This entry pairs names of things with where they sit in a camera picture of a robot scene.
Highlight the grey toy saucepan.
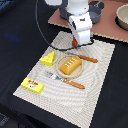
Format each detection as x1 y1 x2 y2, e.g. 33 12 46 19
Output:
89 0 104 24

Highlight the white woven placemat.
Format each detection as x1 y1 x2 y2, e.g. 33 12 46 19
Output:
12 30 116 128

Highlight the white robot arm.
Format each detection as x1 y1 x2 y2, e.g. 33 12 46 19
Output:
45 0 92 45

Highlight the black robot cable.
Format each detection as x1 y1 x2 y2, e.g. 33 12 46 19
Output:
34 0 95 52

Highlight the red toy tomato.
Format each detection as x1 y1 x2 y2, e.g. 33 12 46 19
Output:
72 39 77 47

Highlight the grey toy pot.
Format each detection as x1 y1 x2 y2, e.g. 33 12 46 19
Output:
59 8 70 20

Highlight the fork with wooden handle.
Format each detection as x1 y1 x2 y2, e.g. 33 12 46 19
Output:
45 71 85 89

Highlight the toy bread loaf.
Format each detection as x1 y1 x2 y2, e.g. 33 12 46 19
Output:
60 56 82 75

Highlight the round beige plate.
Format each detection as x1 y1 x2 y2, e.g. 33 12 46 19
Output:
56 55 83 78

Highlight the beige bowl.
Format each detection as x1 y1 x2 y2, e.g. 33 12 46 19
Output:
116 4 128 30

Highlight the yellow butter box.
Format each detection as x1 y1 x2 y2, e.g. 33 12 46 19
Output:
21 78 44 94

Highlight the knife with wooden handle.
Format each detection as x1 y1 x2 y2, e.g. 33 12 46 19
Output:
65 52 98 63

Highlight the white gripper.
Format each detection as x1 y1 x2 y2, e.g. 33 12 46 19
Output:
68 13 92 45

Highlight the yellow toy cheese wedge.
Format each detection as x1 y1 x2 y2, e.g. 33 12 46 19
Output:
40 51 55 66

